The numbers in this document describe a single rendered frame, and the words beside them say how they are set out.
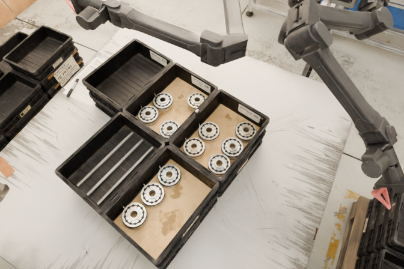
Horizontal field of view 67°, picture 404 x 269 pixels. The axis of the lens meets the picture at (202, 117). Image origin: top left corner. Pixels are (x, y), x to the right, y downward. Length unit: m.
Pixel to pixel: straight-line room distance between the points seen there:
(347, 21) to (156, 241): 1.06
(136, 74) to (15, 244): 1.00
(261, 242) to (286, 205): 0.22
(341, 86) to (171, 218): 0.85
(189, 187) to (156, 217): 0.19
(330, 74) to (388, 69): 2.41
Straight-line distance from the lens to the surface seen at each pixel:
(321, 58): 0.89
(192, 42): 0.98
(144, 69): 1.80
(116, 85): 1.77
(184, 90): 1.68
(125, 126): 1.60
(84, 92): 1.97
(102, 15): 1.16
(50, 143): 1.85
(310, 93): 1.92
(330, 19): 0.98
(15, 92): 2.64
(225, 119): 1.57
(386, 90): 3.13
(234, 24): 1.05
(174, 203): 1.39
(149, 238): 1.37
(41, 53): 2.64
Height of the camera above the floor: 2.15
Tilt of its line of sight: 57 degrees down
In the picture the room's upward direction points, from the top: 2 degrees counter-clockwise
